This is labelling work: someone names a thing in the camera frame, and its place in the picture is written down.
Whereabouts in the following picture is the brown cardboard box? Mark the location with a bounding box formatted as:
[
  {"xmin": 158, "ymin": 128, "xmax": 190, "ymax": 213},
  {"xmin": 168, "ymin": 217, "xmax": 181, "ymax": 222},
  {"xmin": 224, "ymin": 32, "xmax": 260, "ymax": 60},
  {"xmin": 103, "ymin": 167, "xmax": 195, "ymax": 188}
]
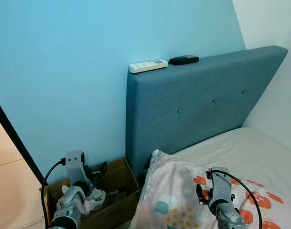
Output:
[{"xmin": 40, "ymin": 157, "xmax": 143, "ymax": 229}]

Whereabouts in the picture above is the black door frame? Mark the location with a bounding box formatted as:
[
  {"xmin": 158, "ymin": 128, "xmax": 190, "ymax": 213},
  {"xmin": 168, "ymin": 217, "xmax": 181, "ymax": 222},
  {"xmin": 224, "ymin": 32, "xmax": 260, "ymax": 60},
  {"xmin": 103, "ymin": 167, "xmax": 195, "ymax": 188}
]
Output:
[{"xmin": 0, "ymin": 93, "xmax": 45, "ymax": 184}]

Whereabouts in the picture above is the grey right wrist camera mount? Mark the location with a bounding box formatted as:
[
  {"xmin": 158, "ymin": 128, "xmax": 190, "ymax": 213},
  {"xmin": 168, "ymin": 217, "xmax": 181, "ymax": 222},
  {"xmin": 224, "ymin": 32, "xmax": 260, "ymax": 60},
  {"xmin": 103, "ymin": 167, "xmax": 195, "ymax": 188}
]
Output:
[{"xmin": 208, "ymin": 167, "xmax": 233, "ymax": 206}]

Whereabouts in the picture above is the mattress with cream sheet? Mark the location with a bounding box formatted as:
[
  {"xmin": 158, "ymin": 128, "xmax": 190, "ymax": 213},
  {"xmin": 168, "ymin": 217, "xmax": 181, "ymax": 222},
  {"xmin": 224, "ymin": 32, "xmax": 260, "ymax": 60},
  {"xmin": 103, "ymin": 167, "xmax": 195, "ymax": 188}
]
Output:
[{"xmin": 172, "ymin": 126, "xmax": 291, "ymax": 201}]

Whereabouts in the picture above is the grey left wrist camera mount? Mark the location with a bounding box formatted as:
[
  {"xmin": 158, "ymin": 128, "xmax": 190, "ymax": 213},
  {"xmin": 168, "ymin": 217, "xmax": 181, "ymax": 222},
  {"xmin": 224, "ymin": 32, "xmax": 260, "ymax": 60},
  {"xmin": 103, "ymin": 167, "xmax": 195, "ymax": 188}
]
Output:
[{"xmin": 64, "ymin": 150, "xmax": 88, "ymax": 187}]

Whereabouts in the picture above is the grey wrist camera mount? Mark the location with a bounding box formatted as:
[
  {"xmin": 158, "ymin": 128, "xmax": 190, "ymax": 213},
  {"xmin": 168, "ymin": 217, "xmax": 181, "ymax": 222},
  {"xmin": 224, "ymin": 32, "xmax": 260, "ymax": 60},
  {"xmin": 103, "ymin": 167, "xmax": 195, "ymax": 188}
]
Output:
[
  {"xmin": 208, "ymin": 167, "xmax": 233, "ymax": 206},
  {"xmin": 64, "ymin": 150, "xmax": 88, "ymax": 187}
]

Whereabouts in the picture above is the black remote control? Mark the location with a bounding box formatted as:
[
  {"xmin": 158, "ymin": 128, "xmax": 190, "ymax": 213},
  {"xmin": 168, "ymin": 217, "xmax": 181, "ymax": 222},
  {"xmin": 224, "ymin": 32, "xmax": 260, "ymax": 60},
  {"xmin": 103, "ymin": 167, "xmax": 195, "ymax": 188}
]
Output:
[{"xmin": 169, "ymin": 55, "xmax": 200, "ymax": 66}]

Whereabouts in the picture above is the blue upholstered headboard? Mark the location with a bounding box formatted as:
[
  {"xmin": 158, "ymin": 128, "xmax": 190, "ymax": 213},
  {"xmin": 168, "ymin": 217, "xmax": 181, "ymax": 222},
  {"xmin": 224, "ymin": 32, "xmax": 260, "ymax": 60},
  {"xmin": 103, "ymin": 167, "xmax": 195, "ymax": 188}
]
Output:
[{"xmin": 125, "ymin": 45, "xmax": 289, "ymax": 179}]

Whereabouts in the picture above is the cream remote control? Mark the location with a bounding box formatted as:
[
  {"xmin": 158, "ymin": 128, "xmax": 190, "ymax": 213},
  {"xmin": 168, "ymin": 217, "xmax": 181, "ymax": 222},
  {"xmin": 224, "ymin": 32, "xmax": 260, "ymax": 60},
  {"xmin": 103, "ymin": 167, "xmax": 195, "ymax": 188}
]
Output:
[{"xmin": 129, "ymin": 59, "xmax": 169, "ymax": 74}]

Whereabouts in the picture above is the pink patterned pillow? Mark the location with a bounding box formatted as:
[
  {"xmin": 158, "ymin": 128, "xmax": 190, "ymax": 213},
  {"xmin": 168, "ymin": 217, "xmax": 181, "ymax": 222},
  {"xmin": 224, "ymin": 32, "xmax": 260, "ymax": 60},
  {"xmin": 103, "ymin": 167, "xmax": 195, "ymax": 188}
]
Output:
[{"xmin": 129, "ymin": 149, "xmax": 291, "ymax": 229}]

